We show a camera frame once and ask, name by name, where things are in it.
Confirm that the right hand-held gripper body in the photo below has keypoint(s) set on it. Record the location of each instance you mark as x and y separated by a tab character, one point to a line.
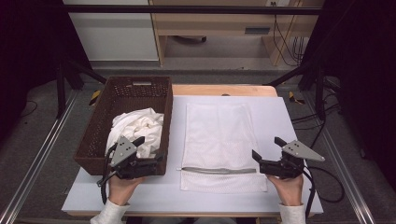
299	151

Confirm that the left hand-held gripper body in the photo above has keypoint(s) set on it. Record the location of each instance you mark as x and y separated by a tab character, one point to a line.
123	151

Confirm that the white garment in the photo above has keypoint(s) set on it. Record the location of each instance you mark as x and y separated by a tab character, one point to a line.
140	124

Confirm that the white mesh laundry bag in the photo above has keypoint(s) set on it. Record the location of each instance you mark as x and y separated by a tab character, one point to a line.
218	137

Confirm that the brown woven basket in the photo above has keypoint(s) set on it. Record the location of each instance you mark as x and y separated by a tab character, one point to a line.
124	99

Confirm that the person's left hand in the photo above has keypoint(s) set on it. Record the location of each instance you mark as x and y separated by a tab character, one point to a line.
121	189

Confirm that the person's right hand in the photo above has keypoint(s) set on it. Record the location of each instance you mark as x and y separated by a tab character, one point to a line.
289	189

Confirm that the yellow black tape piece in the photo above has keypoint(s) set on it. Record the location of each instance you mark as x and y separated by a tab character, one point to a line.
95	97
294	99

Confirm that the white board sheet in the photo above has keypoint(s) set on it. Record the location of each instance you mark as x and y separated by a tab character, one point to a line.
186	199

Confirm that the black metal stand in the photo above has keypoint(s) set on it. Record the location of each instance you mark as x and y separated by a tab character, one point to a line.
60	93
319	93

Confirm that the light wooden table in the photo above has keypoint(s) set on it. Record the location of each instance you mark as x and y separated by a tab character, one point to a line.
218	90

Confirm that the white cabinet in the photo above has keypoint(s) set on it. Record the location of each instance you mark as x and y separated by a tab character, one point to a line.
115	37

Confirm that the black curtain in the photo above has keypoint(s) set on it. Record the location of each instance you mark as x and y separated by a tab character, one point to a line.
31	46
364	62

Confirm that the wooden desk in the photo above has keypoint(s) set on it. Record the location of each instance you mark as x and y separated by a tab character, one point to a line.
211	26

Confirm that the black horizontal bar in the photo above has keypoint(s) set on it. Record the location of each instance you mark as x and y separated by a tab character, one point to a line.
186	9

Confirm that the aluminium floor rail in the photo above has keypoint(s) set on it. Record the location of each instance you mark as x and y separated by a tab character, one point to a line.
40	149
342	165

